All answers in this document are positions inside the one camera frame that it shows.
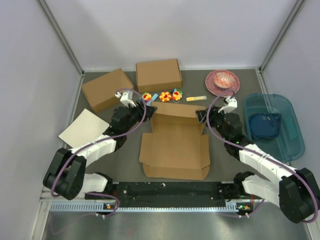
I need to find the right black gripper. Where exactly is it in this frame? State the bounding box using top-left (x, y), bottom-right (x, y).
top-left (197, 105), bottom-right (230, 142)

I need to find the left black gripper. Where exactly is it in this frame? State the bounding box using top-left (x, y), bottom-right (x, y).
top-left (123, 100), bottom-right (157, 134)

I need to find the cardboard box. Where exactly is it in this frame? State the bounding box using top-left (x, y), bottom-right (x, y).
top-left (81, 68), bottom-right (134, 113)
top-left (135, 58), bottom-right (182, 93)
top-left (139, 101), bottom-right (211, 181)

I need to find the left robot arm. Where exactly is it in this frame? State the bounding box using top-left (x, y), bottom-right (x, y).
top-left (43, 101), bottom-right (157, 200)

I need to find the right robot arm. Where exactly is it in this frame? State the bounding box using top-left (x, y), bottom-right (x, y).
top-left (195, 106), bottom-right (320, 224)

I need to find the rainbow flower plush left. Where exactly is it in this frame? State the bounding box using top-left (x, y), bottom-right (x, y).
top-left (140, 92), bottom-right (152, 103)

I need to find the rainbow flower plush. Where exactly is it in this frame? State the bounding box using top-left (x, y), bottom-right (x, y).
top-left (140, 92), bottom-right (152, 103)
top-left (170, 88), bottom-right (183, 101)

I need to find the dark blue dish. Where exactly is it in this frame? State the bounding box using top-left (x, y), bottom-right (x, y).
top-left (248, 113), bottom-right (282, 139)

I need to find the white square board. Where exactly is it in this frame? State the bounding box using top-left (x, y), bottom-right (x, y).
top-left (58, 108), bottom-right (110, 148)

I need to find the blue chalk stick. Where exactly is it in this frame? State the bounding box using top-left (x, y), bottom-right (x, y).
top-left (146, 93), bottom-right (159, 106)

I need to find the pink plate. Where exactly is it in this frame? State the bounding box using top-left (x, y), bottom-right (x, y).
top-left (205, 70), bottom-right (240, 96)

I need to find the orange flower plush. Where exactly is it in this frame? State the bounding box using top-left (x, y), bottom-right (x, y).
top-left (159, 91), bottom-right (172, 102)

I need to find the yellow chalk stick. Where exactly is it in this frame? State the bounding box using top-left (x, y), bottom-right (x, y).
top-left (186, 95), bottom-right (207, 102)

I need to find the rainbow flower plush right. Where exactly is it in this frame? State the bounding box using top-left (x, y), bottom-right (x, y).
top-left (170, 88), bottom-right (183, 101)

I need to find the teal plastic bin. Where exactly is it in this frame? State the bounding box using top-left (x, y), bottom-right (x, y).
top-left (243, 93), bottom-right (305, 163)

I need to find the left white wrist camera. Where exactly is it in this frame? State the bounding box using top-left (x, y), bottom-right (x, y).
top-left (115, 90), bottom-right (136, 108)

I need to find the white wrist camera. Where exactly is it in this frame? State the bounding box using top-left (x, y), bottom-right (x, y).
top-left (115, 90), bottom-right (136, 108)
top-left (218, 96), bottom-right (238, 114)

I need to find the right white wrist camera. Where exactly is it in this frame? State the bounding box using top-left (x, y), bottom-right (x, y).
top-left (218, 96), bottom-right (238, 114)

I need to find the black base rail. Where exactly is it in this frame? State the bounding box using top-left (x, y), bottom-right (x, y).
top-left (84, 181), bottom-right (253, 203)

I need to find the grey slotted cable duct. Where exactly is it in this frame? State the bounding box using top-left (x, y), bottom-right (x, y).
top-left (50, 202), bottom-right (252, 213)

